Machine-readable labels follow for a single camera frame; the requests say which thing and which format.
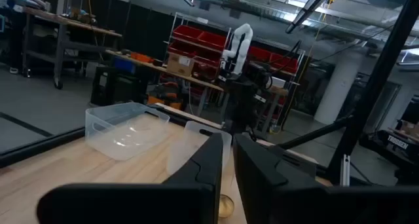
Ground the metal shelf rack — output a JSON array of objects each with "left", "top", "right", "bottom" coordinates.
[{"left": 163, "top": 12, "right": 305, "bottom": 120}]

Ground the orange tray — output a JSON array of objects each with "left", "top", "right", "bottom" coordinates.
[{"left": 130, "top": 52, "right": 154, "bottom": 64}]

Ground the silver aluminium bracket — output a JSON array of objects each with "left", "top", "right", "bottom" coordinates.
[{"left": 340, "top": 154, "right": 351, "bottom": 187}]

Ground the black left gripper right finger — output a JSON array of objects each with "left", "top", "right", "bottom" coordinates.
[{"left": 232, "top": 133, "right": 419, "bottom": 224}]

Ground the wheeled wooden workbench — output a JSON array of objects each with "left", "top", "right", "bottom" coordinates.
[{"left": 21, "top": 6, "right": 122, "bottom": 90}]

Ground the black cabinet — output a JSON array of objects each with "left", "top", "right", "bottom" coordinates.
[{"left": 90, "top": 66, "right": 148, "bottom": 107}]

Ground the black Trossen labelled base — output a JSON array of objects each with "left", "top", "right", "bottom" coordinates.
[{"left": 358, "top": 128, "right": 419, "bottom": 172}]

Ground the red storage bin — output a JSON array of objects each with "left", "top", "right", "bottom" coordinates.
[
  {"left": 247, "top": 46, "right": 272, "bottom": 63},
  {"left": 270, "top": 52, "right": 299, "bottom": 74},
  {"left": 172, "top": 24, "right": 204, "bottom": 43},
  {"left": 197, "top": 31, "right": 227, "bottom": 51}
]

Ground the blue box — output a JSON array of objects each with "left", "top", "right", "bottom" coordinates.
[{"left": 113, "top": 56, "right": 137, "bottom": 75}]

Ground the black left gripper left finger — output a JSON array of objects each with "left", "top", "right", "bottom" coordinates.
[{"left": 35, "top": 132, "right": 224, "bottom": 224}]

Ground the white building column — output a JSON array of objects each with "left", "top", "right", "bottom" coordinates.
[{"left": 313, "top": 50, "right": 364, "bottom": 126}]

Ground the black aluminium rig frame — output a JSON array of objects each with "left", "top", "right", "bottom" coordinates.
[{"left": 0, "top": 0, "right": 419, "bottom": 187}]

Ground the cardboard box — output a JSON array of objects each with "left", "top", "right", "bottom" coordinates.
[{"left": 166, "top": 52, "right": 196, "bottom": 77}]

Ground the orange black tool bag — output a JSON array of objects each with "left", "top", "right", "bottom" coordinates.
[{"left": 147, "top": 81, "right": 184, "bottom": 111}]

